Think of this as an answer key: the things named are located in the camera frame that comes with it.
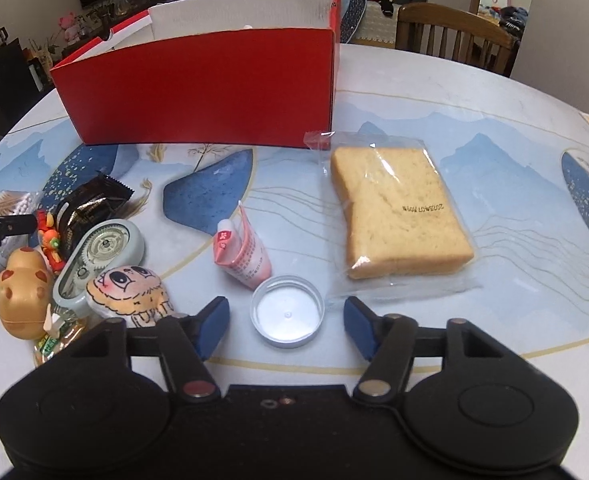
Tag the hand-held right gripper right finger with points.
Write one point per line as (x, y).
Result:
(360, 329)

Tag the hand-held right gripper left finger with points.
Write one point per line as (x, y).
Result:
(213, 325)

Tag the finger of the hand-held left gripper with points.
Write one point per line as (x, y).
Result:
(14, 224)

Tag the cotton swab pack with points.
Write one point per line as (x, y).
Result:
(12, 204)

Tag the golden animal toy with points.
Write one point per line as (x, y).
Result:
(22, 292)

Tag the white jar lid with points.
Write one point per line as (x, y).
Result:
(287, 312)

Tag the pink squeeze tube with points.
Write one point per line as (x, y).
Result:
(247, 257)

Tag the cartoon face plush pad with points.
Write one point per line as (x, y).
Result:
(127, 292)

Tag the green label snack packet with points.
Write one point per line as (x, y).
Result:
(57, 337)

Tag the packaged bread slice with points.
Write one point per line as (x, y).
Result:
(399, 210)

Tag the red cardboard box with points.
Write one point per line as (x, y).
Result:
(199, 90)

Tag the black snack packet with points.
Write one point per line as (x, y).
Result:
(92, 205)

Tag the pale green correction tape dispenser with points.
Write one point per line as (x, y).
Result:
(102, 255)

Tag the black cabinet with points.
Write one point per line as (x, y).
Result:
(4, 75)

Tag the pink plush toy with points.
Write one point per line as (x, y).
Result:
(69, 26)

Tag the wooden chair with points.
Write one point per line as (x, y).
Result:
(449, 35)

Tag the blue patterned cloth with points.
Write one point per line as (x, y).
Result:
(354, 15)

